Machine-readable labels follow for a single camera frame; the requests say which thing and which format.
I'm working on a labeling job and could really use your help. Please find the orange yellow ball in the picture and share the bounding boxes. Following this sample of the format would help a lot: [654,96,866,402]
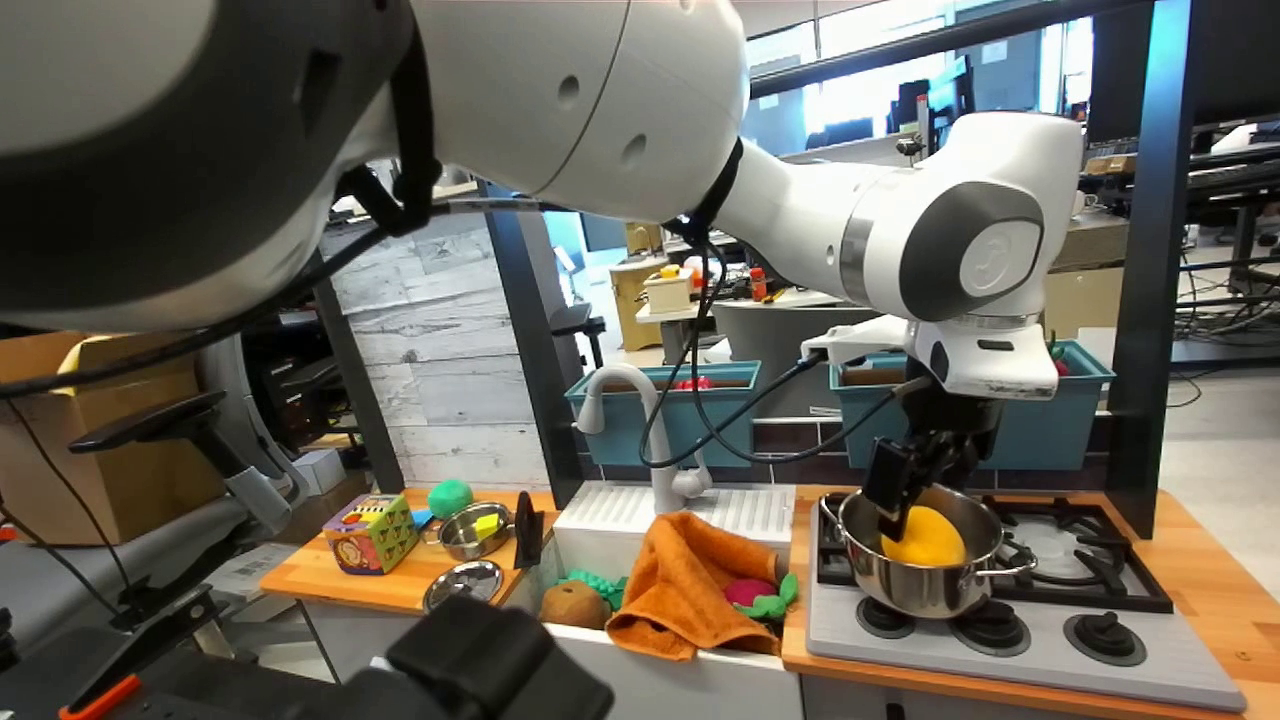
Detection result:
[875,502,971,576]

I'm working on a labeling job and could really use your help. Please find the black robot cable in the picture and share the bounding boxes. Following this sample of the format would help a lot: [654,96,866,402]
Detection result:
[635,213,926,474]

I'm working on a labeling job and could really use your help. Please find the green ball toy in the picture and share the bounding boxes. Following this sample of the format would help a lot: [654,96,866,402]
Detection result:
[423,477,481,526]

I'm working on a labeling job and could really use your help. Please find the silver pot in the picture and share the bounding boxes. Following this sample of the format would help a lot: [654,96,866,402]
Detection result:
[816,482,1039,623]

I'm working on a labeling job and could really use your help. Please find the grey wood-look back panel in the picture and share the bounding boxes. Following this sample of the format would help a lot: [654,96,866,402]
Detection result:
[324,213,530,491]

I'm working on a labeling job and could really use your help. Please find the white toy sink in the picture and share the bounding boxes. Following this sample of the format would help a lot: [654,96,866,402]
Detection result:
[513,477,803,720]

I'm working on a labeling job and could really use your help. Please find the grey toy faucet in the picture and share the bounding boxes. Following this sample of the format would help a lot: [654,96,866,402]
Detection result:
[573,366,718,521]

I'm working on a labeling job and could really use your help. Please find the pink toy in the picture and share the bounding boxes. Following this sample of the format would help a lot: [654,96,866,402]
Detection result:
[717,574,780,614]

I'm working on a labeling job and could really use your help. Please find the small silver bowl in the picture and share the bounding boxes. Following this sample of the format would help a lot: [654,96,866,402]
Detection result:
[435,502,519,563]

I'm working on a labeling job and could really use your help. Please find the grey toy stove top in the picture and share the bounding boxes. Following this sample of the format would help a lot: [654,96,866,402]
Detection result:
[803,488,1250,716]

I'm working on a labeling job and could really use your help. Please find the large cardboard box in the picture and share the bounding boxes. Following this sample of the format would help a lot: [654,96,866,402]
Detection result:
[0,329,233,549]

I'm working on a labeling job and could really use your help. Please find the black utensil handle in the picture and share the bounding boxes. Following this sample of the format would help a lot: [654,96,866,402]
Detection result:
[513,488,546,576]

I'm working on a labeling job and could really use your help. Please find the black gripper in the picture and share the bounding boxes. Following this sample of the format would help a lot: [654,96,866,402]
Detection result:
[860,387,1008,540]

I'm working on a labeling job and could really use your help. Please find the black kitchen frame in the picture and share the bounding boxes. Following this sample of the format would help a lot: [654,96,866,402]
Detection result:
[482,0,1199,540]

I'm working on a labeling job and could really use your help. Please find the green leaf toy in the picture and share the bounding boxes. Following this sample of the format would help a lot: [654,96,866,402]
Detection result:
[738,574,803,623]

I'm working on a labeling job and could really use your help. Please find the orange cloth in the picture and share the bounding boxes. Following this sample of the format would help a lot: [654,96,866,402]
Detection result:
[604,510,791,669]

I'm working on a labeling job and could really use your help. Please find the brown kiwi toy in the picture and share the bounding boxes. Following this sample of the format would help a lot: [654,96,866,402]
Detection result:
[535,576,614,633]

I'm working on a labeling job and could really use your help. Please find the colourful soft cube toy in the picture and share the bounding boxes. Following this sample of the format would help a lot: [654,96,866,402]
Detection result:
[319,491,421,582]

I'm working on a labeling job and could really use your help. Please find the grey office chair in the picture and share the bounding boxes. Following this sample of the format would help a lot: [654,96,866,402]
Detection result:
[0,285,370,674]

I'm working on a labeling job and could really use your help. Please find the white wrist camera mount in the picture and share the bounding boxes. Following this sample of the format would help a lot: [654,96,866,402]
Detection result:
[799,312,1069,404]

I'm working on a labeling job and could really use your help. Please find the green spiky toy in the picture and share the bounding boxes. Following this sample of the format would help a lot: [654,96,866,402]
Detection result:
[565,563,633,615]

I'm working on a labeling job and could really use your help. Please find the toy kitchen wooden counter cabinet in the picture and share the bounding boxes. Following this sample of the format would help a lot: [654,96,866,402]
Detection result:
[257,482,1280,720]

